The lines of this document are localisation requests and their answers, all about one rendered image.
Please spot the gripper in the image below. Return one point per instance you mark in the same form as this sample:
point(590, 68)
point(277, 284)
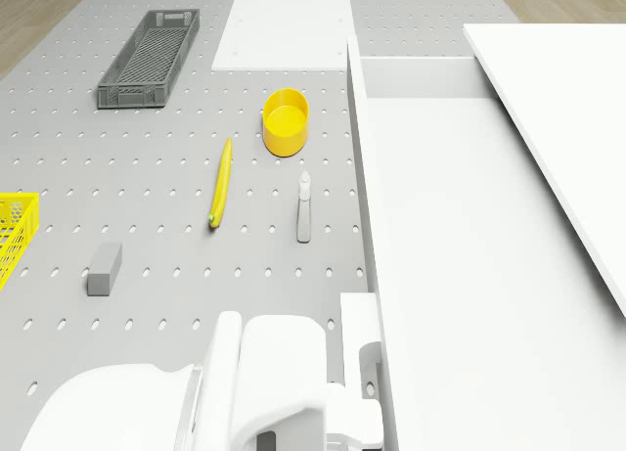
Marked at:
point(349, 419)

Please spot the white drawer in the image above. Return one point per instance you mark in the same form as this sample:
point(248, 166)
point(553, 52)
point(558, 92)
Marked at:
point(464, 275)

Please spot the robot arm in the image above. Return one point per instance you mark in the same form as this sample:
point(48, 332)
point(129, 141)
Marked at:
point(274, 363)

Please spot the small white bottle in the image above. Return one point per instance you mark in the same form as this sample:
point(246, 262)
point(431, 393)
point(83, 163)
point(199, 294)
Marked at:
point(303, 216)

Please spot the banana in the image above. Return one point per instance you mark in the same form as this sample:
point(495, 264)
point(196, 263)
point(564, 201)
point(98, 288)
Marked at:
point(222, 182)

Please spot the grey cube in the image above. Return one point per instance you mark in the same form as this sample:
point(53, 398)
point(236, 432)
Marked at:
point(102, 270)

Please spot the yellow bowl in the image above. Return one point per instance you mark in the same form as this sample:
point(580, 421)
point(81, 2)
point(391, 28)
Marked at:
point(285, 138)

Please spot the white cabinet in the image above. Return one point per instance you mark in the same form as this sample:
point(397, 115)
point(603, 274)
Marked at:
point(562, 103)

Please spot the yellow basket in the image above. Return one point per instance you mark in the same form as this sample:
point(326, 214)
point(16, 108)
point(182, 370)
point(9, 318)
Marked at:
point(27, 211)

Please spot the dark grey basket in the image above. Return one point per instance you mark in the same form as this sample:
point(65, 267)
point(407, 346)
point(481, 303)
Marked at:
point(110, 96)

